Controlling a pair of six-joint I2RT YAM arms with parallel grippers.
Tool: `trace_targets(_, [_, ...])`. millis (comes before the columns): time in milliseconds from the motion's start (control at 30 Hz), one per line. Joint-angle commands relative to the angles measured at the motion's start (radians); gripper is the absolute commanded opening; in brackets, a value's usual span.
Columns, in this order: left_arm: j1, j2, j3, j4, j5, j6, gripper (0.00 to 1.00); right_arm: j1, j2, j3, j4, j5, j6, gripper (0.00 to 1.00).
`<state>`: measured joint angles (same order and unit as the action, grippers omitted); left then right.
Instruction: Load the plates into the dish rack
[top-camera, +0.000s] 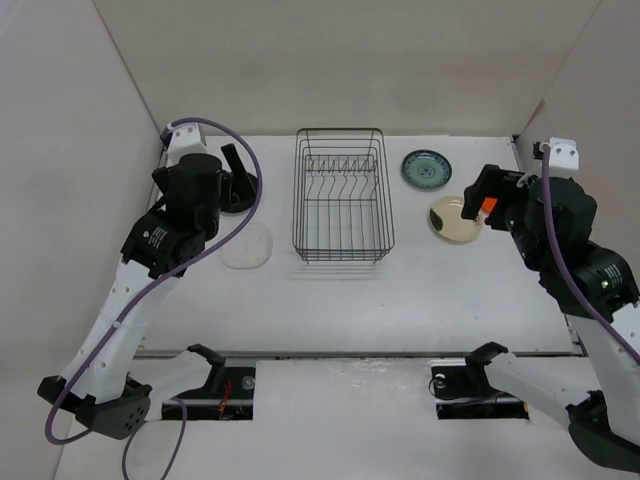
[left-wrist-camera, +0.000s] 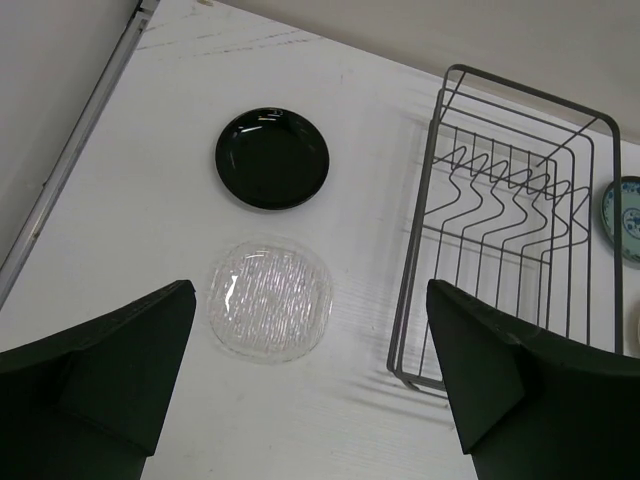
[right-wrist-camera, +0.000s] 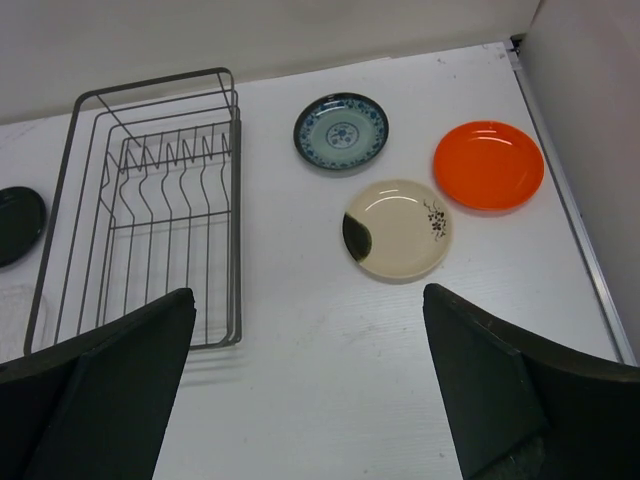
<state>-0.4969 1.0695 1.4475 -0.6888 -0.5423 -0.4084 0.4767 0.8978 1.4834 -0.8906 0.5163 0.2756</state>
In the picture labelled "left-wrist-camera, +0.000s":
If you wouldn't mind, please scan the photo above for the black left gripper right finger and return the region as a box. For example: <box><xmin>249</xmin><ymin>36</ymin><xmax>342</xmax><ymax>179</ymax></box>
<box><xmin>426</xmin><ymin>279</ymin><xmax>639</xmax><ymax>479</ymax></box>

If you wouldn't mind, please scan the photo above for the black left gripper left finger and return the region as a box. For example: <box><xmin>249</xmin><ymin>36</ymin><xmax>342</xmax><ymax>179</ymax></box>
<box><xmin>1</xmin><ymin>280</ymin><xmax>195</xmax><ymax>479</ymax></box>

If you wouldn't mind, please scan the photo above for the clear textured glass plate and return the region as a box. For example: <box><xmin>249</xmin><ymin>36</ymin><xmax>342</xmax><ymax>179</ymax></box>
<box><xmin>206</xmin><ymin>236</ymin><xmax>333</xmax><ymax>364</ymax></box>

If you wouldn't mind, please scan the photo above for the blue patterned ceramic plate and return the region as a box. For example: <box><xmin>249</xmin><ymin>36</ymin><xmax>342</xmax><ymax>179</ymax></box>
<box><xmin>600</xmin><ymin>176</ymin><xmax>640</xmax><ymax>265</ymax></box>

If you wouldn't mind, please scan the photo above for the black round plate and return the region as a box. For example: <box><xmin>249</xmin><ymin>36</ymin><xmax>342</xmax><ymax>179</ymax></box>
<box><xmin>214</xmin><ymin>107</ymin><xmax>330</xmax><ymax>210</ymax></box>

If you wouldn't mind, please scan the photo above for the grey wire dish rack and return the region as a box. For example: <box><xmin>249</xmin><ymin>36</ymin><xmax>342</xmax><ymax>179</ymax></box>
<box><xmin>386</xmin><ymin>64</ymin><xmax>624</xmax><ymax>395</ymax></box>

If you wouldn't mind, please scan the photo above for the aluminium table edge rail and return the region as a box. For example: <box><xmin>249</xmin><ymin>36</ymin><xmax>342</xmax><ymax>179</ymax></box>
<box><xmin>1</xmin><ymin>1</ymin><xmax>158</xmax><ymax>298</ymax></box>

